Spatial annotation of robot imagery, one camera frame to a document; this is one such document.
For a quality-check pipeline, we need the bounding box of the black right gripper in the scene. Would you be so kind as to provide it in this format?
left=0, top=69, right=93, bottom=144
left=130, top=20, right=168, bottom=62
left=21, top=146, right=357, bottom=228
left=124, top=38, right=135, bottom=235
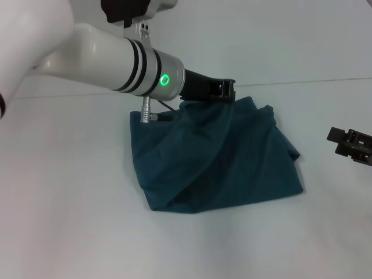
left=327, top=126, right=372, bottom=167

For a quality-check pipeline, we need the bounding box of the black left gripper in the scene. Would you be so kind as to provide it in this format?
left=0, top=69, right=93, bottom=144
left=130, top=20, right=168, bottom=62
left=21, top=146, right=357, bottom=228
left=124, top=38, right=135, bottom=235
left=179, top=68, right=237, bottom=105

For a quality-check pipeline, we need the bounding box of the teal T-shirt with FREE print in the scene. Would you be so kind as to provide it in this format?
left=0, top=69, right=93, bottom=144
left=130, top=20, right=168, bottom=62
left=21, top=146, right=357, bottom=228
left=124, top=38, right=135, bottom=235
left=128, top=95, right=305, bottom=215

